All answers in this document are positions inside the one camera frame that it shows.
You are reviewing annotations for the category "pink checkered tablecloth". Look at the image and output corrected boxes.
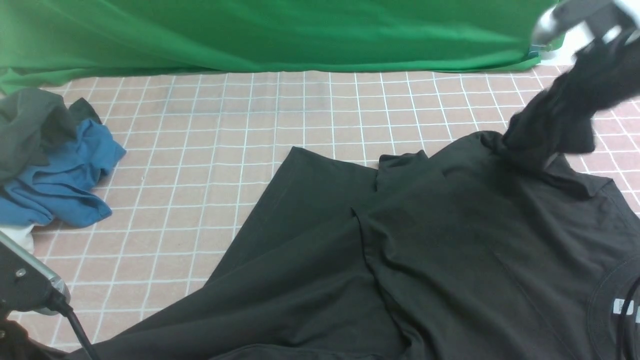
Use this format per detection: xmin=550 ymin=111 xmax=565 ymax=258
xmin=0 ymin=63 xmax=640 ymax=360

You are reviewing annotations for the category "black left camera cable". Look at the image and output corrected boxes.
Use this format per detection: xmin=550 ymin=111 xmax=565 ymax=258
xmin=50 ymin=295 xmax=101 ymax=360

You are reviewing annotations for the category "blue garment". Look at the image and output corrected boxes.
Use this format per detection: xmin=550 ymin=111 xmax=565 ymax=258
xmin=0 ymin=119 xmax=126 ymax=228

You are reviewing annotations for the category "white garment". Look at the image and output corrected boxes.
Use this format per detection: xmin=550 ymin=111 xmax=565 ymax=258
xmin=0 ymin=224 xmax=35 ymax=254

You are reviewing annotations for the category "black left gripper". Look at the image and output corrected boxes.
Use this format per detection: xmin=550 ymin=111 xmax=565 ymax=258
xmin=0 ymin=313 xmax=66 ymax=360

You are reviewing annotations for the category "dark gray long-sleeve top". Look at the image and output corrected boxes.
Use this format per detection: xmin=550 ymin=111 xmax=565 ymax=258
xmin=95 ymin=89 xmax=639 ymax=360

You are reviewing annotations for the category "blue binder clip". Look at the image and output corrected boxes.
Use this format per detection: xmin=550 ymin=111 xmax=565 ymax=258
xmin=527 ymin=45 xmax=546 ymax=59

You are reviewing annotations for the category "green backdrop cloth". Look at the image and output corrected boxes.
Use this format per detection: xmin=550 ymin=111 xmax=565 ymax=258
xmin=1 ymin=0 xmax=556 ymax=94

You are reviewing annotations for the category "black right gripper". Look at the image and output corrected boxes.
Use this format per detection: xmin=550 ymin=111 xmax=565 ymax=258
xmin=547 ymin=30 xmax=640 ymax=113

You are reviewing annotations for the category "dark teal-gray garment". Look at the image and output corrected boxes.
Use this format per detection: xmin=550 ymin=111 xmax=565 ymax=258
xmin=0 ymin=88 xmax=102 ymax=184

